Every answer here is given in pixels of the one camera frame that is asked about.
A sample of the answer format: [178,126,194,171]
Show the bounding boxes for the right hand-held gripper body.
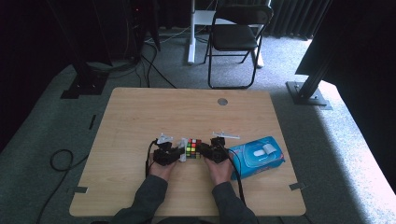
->
[203,131,241,164]

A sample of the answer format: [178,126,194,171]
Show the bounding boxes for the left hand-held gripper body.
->
[152,133,180,166]

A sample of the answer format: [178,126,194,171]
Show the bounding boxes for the white wet wipe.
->
[177,138,190,162]

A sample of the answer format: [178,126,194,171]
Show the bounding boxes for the colourful puzzle cube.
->
[185,138,203,160]

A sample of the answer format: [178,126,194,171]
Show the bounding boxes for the blue wet wipe pack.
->
[228,135,286,180]

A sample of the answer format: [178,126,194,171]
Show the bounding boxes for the person's left hand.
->
[148,153,178,182]

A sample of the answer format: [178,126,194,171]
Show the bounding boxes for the person's right hand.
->
[204,152,234,187]

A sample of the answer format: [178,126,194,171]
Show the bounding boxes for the black stand with base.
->
[60,0,110,100]

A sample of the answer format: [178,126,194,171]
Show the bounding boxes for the black folding chair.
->
[204,3,275,91]

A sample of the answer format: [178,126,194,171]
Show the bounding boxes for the black equipment rack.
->
[124,0,162,60]

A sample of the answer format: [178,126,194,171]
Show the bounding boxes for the dark pleated curtain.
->
[267,0,331,40]

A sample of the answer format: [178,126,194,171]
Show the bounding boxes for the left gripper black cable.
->
[145,139,158,178]

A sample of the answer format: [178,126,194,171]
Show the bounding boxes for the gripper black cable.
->
[222,146,247,206]
[145,139,158,178]

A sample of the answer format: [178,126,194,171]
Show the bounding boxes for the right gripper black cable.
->
[222,146,247,206]

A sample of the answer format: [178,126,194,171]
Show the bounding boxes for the bundle of floor cables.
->
[87,27,178,90]

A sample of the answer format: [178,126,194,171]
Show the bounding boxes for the white desk frame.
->
[186,0,272,69]

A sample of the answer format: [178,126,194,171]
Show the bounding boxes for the metal stand with base plate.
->
[285,0,332,110]

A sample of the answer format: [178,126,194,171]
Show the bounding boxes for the black floor cable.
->
[35,148,92,224]

